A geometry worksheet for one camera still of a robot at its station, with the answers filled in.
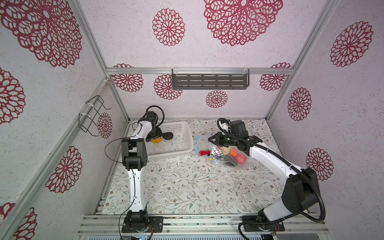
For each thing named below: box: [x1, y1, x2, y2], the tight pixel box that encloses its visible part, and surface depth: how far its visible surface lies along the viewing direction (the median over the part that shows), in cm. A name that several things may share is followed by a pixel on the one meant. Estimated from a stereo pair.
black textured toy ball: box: [162, 132, 174, 140], surface depth 108 cm
